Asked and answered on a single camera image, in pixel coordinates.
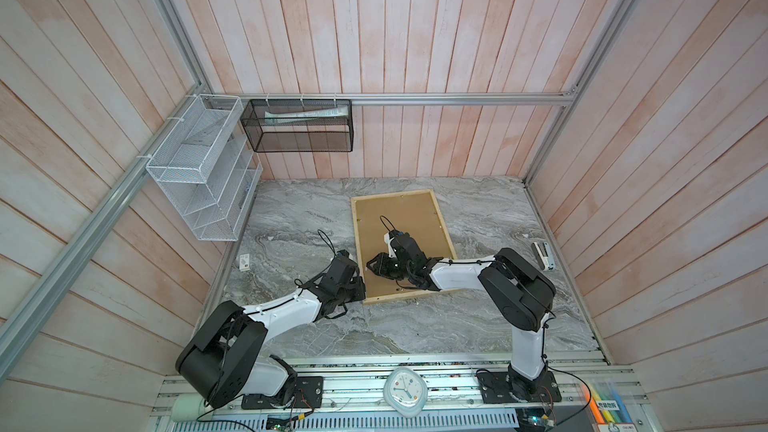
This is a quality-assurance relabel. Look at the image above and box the small white box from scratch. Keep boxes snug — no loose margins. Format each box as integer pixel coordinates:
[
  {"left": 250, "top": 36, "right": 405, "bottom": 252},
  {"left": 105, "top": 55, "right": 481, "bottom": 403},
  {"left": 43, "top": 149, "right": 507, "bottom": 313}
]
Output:
[{"left": 238, "top": 254, "right": 250, "bottom": 271}]

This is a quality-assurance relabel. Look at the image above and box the white stapler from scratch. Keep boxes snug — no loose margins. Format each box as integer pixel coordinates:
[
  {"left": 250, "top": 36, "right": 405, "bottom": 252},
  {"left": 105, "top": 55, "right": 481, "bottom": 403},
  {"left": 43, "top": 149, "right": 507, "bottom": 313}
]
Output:
[{"left": 531, "top": 241, "right": 556, "bottom": 271}]

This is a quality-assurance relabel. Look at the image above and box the paper in black basket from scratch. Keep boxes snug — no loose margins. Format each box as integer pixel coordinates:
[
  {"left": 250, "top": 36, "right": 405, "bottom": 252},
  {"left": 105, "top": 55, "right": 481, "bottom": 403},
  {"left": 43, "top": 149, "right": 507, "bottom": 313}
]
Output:
[{"left": 263, "top": 106, "right": 350, "bottom": 126}]

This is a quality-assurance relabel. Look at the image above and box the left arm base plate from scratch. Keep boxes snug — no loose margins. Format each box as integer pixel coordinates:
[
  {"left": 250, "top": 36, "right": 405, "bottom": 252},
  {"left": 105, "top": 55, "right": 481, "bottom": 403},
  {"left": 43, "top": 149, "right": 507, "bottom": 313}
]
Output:
[{"left": 241, "top": 375, "right": 324, "bottom": 410}]

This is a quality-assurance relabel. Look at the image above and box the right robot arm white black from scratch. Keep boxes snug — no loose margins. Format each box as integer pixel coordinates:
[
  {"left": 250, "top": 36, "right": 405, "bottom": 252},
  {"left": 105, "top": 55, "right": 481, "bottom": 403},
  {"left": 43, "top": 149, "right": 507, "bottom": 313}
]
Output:
[{"left": 366, "top": 230, "right": 556, "bottom": 402}]

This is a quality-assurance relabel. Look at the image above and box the white round timer clock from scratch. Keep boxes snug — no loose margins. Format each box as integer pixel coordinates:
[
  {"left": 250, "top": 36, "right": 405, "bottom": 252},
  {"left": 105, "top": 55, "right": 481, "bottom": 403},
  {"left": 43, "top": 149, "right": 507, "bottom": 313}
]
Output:
[{"left": 383, "top": 367, "right": 429, "bottom": 418}]

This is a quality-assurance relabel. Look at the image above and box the black wire mesh basket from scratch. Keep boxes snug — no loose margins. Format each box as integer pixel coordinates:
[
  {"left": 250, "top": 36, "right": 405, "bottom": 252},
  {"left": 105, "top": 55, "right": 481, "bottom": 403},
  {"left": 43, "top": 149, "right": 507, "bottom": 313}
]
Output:
[{"left": 240, "top": 98, "right": 354, "bottom": 153}]

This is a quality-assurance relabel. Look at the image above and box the brown frame backing board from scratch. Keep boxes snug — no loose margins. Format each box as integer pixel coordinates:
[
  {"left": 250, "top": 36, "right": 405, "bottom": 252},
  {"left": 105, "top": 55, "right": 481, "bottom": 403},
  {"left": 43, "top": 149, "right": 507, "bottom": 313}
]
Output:
[{"left": 355, "top": 193, "right": 453, "bottom": 299}]

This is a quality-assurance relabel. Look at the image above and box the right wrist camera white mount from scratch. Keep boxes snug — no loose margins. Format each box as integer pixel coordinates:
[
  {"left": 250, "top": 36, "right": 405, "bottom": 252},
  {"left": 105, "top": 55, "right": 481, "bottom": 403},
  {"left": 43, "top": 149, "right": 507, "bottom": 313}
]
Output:
[{"left": 384, "top": 233, "right": 396, "bottom": 259}]

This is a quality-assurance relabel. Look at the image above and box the white wire mesh shelf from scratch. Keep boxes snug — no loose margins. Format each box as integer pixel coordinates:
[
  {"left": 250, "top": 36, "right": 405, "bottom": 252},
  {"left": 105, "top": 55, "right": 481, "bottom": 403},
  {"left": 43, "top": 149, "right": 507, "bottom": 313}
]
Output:
[{"left": 147, "top": 94, "right": 263, "bottom": 242}]

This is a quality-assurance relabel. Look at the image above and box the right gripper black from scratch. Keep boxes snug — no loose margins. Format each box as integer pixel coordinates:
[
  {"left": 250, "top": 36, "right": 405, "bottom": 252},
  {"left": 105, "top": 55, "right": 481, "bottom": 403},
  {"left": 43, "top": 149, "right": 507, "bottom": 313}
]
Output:
[{"left": 365, "top": 252, "right": 414, "bottom": 279}]

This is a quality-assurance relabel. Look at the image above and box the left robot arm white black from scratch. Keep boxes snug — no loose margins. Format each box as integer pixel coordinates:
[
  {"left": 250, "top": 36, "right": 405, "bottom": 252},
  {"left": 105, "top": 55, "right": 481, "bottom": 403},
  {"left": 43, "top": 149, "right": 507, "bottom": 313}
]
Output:
[{"left": 175, "top": 250, "right": 365, "bottom": 408}]

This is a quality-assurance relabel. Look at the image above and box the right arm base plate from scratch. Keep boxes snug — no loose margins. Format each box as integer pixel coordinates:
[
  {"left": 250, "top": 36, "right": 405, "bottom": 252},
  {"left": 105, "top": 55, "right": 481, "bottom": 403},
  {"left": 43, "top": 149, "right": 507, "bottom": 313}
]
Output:
[{"left": 475, "top": 369, "right": 562, "bottom": 404}]

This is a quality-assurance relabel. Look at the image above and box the coloured markers tray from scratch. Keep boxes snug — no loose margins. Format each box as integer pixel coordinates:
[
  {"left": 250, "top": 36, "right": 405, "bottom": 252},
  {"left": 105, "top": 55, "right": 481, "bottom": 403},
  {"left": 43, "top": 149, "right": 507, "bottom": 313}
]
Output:
[{"left": 581, "top": 381, "right": 637, "bottom": 432}]

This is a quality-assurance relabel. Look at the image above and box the pale green emergency button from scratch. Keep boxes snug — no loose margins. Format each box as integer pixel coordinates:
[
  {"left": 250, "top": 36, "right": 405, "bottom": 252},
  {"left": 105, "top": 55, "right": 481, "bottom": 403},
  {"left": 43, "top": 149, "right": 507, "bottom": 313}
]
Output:
[{"left": 171, "top": 394, "right": 216, "bottom": 423}]

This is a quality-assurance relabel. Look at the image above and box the light wooden picture frame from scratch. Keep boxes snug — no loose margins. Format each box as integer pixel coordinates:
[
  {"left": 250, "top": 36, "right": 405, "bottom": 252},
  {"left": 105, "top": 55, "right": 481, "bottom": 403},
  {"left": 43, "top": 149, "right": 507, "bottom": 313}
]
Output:
[{"left": 350, "top": 188, "right": 458, "bottom": 305}]

